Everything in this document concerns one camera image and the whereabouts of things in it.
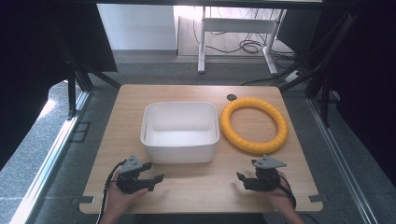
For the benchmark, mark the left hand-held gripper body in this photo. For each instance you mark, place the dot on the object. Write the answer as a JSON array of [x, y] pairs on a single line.
[[130, 180]]

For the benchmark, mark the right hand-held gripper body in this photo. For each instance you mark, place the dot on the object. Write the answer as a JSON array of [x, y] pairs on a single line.
[[264, 177]]

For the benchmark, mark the person's left hand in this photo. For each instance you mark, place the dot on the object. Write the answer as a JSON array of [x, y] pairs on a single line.
[[121, 199]]

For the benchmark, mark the person's right hand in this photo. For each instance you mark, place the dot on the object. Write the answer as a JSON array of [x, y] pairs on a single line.
[[280, 196]]

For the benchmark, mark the white plastic bin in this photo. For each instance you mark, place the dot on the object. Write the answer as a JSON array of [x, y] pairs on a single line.
[[180, 132]]

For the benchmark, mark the grey tape piece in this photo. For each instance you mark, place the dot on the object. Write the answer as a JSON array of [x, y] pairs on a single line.
[[315, 198]]

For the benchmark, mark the dark round table grommet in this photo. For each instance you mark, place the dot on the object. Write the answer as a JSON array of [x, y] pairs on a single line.
[[231, 97]]

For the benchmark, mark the white power strip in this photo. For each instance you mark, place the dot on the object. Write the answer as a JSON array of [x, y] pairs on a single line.
[[292, 76]]

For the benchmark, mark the black metal stand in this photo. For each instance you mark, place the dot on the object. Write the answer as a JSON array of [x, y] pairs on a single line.
[[323, 62], [72, 93]]

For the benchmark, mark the black curtain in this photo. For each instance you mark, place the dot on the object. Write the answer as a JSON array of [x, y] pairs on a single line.
[[28, 62], [364, 77]]

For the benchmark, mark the silver metal rail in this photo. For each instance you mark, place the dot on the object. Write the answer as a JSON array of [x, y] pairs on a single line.
[[46, 161], [339, 161]]

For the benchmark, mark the white desk frame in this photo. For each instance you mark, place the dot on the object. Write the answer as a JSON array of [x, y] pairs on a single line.
[[236, 25]]

